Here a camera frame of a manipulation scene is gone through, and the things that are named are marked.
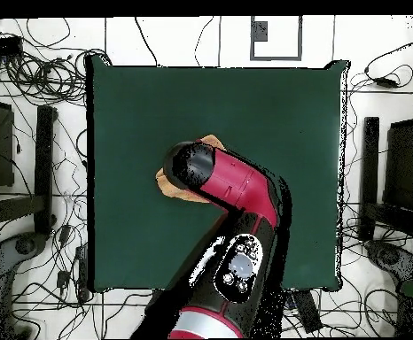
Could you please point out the tan terry towel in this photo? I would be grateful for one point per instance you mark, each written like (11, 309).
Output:
(172, 193)

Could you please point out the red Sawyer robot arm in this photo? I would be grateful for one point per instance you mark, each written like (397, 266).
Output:
(235, 184)

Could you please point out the dark green table cloth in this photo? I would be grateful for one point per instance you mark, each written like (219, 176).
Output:
(139, 106)

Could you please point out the black power adapter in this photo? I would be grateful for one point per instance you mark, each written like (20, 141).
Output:
(65, 233)
(385, 82)
(63, 279)

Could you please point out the black power strip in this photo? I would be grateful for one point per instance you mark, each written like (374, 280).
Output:
(307, 311)
(81, 269)

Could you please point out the grey chair base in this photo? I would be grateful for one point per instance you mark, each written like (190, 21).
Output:
(24, 246)
(391, 256)

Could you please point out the black electronics device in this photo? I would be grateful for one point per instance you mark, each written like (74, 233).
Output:
(1, 46)

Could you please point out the black stand frame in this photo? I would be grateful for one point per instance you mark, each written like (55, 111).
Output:
(369, 170)
(44, 170)

